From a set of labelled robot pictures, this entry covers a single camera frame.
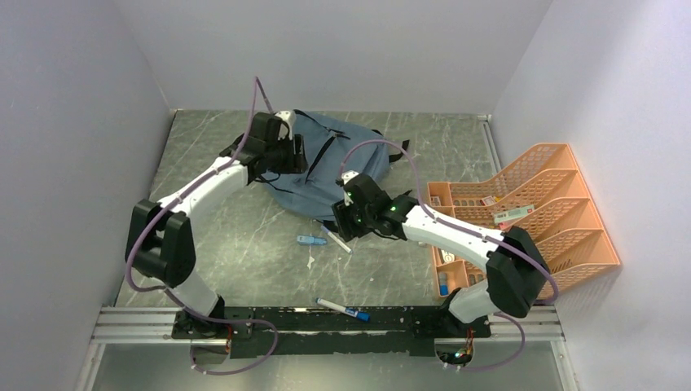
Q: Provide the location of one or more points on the teal box in rack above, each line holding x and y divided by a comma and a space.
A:
511, 215

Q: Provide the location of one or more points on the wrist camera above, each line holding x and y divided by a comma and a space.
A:
346, 177
287, 121

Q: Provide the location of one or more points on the blue student backpack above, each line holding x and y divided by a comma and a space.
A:
327, 140

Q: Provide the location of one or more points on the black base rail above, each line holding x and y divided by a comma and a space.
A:
290, 344

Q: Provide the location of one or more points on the blue capped marker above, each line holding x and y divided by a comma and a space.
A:
352, 312

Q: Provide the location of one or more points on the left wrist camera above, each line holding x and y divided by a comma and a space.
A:
287, 121

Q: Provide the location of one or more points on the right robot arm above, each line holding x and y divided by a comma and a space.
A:
515, 272

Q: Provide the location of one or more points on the orange desk organizer tray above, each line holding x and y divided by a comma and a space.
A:
452, 270

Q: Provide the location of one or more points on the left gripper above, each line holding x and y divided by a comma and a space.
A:
297, 163

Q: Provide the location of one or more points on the orange plastic file rack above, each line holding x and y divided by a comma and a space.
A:
564, 222

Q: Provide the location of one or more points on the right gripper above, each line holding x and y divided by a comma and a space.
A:
346, 229

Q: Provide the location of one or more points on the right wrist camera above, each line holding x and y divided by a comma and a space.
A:
346, 177

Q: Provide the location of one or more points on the white marker pen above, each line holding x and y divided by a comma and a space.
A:
336, 240

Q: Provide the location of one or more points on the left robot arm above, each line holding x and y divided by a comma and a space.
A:
160, 243

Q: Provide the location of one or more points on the aluminium frame rail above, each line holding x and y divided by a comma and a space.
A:
153, 325

